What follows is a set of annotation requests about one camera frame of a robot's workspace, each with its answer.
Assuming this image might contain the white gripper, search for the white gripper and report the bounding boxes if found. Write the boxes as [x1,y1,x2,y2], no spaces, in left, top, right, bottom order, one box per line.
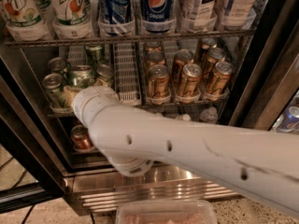
[64,78,120,127]

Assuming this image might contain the green can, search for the green can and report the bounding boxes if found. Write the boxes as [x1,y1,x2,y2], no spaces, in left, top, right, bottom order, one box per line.
[42,73,69,108]
[48,57,70,77]
[85,45,105,66]
[95,63,114,87]
[68,65,95,89]

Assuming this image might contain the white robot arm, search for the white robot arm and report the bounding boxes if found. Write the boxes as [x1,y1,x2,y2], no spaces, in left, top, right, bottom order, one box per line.
[72,86,299,217]

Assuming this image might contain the front left red can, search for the front left red can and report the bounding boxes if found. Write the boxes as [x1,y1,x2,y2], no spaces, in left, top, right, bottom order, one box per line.
[71,125,94,152]

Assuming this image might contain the open fridge door left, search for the open fridge door left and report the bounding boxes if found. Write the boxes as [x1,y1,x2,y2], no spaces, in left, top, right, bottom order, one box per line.
[0,61,65,213]

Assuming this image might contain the front left gold can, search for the front left gold can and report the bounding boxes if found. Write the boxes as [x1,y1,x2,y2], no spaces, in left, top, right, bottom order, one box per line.
[148,64,170,99]

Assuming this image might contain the gold can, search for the gold can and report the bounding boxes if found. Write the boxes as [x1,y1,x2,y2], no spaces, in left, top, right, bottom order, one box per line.
[206,62,234,95]
[148,64,170,99]
[172,49,194,83]
[144,41,163,54]
[194,37,218,63]
[177,63,202,97]
[202,48,225,79]
[146,50,166,69]

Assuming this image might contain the back left gold can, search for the back left gold can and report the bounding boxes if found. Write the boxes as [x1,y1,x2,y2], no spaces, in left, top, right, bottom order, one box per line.
[144,41,163,54]

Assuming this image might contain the front middle gold can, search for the front middle gold can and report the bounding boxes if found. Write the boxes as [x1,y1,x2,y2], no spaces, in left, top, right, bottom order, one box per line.
[177,63,202,97]

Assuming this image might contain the back right gold can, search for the back right gold can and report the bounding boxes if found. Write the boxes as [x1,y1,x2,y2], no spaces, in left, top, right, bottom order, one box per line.
[194,37,218,63]

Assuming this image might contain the front right gold can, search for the front right gold can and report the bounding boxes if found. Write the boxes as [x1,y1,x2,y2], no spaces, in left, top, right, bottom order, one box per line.
[206,62,234,95]

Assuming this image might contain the glass fridge door right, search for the glass fridge door right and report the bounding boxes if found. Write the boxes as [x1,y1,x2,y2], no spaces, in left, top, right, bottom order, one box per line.
[229,21,299,130]

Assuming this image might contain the blue can behind door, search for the blue can behind door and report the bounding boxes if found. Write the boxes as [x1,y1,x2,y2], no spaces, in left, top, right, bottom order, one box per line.
[277,105,299,133]

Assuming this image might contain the left pepsi bottle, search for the left pepsi bottle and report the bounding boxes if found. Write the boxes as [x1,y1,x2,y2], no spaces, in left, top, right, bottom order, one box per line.
[100,0,132,35]

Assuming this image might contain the pepsi bottle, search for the pepsi bottle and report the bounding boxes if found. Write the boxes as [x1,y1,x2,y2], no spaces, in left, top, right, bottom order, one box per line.
[100,0,132,35]
[140,0,173,34]

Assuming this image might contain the right 7up bottle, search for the right 7up bottle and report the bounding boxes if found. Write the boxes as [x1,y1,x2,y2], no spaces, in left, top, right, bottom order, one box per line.
[51,0,93,39]

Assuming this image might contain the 7up bottle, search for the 7up bottle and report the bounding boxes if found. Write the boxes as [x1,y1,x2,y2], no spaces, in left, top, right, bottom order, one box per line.
[0,0,47,41]
[51,0,93,39]

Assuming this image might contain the left 7up bottle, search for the left 7up bottle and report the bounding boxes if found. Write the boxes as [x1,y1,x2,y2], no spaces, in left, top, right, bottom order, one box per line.
[0,0,47,41]

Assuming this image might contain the right pepsi bottle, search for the right pepsi bottle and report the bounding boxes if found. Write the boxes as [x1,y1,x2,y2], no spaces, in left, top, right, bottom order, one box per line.
[140,0,173,34]

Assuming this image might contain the middle water bottle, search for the middle water bottle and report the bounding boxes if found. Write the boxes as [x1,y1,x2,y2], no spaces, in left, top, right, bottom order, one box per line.
[175,114,192,121]

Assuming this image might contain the water bottle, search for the water bottle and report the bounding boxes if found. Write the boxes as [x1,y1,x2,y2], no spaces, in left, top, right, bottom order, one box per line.
[199,106,218,124]
[175,114,192,121]

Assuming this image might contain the right water bottle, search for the right water bottle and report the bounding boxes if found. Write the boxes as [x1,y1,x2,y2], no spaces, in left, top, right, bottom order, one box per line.
[199,106,218,124]

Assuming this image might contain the clear plastic food container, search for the clear plastic food container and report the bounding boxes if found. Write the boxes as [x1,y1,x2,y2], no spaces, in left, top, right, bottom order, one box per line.
[115,200,218,224]

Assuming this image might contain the left white tea bottle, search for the left white tea bottle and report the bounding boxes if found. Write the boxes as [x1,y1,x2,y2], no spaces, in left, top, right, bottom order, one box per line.
[181,0,215,32]

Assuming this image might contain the white tea bottle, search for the white tea bottle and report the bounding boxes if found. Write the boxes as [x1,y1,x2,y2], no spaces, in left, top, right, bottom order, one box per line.
[217,0,255,31]
[181,0,215,32]

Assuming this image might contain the right white tea bottle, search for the right white tea bottle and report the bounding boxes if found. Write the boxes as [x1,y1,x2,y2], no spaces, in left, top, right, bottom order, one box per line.
[217,0,255,31]

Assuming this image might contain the upper wire shelf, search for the upper wire shelf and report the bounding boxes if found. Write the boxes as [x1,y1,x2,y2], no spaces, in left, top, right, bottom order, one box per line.
[4,29,256,48]

